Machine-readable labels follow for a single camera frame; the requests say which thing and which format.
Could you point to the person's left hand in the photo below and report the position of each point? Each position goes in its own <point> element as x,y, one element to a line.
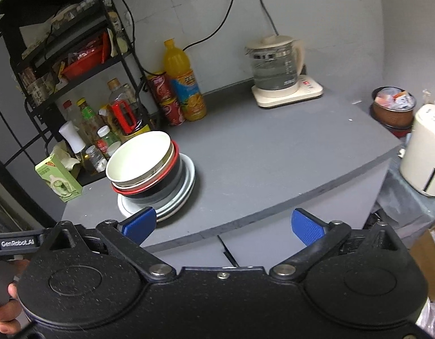
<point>7,316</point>

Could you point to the white bowl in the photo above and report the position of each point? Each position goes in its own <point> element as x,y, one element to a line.
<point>168,169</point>

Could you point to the cream air fryer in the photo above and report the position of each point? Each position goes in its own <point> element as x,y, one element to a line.
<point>420,155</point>

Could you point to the cardboard box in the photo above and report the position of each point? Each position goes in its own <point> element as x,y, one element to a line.
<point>429,250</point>

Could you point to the black metal rack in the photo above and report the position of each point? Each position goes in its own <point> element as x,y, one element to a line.
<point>123,39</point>

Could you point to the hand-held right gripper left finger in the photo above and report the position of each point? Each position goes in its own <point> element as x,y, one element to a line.
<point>139,222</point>

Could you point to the red plastic basket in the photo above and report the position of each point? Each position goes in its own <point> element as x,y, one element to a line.
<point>83,65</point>

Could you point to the short red can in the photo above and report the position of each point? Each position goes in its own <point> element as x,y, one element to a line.
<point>173,113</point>

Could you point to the glass kettle with cream lid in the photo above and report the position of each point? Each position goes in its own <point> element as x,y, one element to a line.
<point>274,67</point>

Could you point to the cream kettle base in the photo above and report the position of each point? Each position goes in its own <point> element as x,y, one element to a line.
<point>305,93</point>

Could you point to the sauce bottle with red cap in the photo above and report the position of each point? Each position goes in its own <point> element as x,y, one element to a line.
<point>70,113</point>

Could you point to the trash bin with bag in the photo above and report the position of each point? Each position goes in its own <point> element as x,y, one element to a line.
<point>392,116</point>

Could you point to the white capped oil bottle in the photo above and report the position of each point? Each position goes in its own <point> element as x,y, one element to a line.
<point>72,136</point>

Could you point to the pale green bowl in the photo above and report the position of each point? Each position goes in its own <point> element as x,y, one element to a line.
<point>136,162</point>

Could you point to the pile of wrappers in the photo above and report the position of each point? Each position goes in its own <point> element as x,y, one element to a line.
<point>394,99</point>

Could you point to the tall red can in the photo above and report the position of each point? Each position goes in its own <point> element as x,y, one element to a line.
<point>160,88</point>

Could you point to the green tissue box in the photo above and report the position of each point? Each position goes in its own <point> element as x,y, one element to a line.
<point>58,180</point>

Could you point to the small clear glass jar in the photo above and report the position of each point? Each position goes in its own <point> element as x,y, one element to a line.
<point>95,159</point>

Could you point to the black bowl with red rim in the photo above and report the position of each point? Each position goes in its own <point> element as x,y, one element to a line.
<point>160,190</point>

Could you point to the small jar with red label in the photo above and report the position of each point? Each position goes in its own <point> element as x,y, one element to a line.
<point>101,146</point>

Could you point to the orange juice bottle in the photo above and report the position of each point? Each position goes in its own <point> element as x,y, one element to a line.
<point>185,84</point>

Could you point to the clear bottle with gold cap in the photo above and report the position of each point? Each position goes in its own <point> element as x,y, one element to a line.
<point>123,93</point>

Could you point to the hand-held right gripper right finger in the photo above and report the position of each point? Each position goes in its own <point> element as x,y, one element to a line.
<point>307,227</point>

